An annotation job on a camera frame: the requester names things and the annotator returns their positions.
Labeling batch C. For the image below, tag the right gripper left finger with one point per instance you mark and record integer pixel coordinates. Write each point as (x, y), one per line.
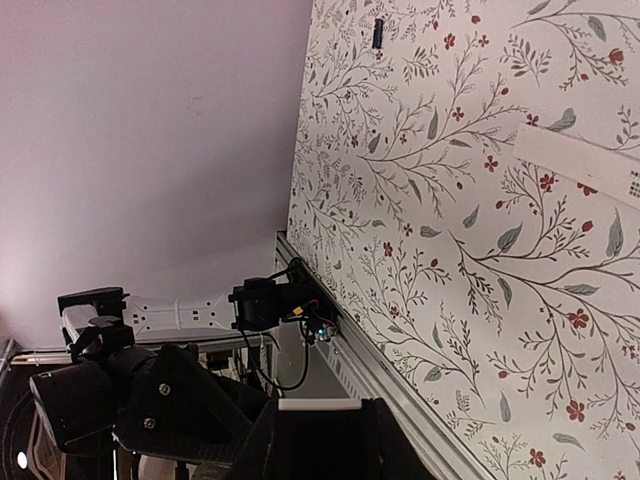
(306, 445)

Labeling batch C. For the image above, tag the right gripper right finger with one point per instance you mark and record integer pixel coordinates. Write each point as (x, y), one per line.
(398, 459)

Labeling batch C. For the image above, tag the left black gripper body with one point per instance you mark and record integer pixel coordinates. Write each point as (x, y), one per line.
(180, 411)

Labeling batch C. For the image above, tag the black battery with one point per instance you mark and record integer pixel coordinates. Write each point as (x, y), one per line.
(378, 34)

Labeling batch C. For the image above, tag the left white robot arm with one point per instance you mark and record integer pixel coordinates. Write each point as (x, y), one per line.
(128, 386)

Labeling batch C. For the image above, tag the floral table mat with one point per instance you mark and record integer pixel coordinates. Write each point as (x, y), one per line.
(478, 273)

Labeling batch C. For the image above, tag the front aluminium rail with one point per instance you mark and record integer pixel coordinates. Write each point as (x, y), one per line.
(364, 371)

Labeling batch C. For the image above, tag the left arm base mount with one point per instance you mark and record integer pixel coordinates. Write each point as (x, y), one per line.
(288, 296)

